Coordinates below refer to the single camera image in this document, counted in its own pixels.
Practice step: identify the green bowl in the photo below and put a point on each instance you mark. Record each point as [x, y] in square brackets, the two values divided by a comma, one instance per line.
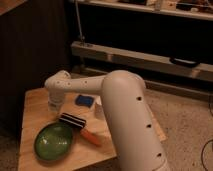
[53, 141]

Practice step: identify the white paper cup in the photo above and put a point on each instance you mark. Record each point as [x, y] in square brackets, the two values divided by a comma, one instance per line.
[98, 111]

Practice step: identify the metal shelf rack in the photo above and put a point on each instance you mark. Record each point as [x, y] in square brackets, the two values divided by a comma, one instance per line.
[147, 37]

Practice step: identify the orange carrot toy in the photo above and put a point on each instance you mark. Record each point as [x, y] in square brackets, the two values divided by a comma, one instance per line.
[90, 137]

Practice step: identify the black white striped eraser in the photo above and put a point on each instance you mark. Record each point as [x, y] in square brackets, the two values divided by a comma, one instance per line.
[73, 120]

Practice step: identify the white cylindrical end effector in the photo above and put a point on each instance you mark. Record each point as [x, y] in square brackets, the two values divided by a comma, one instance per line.
[55, 104]

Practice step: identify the black handle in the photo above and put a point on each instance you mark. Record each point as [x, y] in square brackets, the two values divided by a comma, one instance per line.
[190, 64]

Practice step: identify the vertical metal pole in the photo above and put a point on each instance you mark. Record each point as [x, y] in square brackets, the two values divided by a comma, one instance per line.
[81, 37]

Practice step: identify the blue sponge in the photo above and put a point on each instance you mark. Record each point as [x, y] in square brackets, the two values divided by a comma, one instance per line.
[82, 100]

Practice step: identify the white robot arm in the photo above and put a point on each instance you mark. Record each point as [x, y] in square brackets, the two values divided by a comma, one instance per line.
[127, 114]

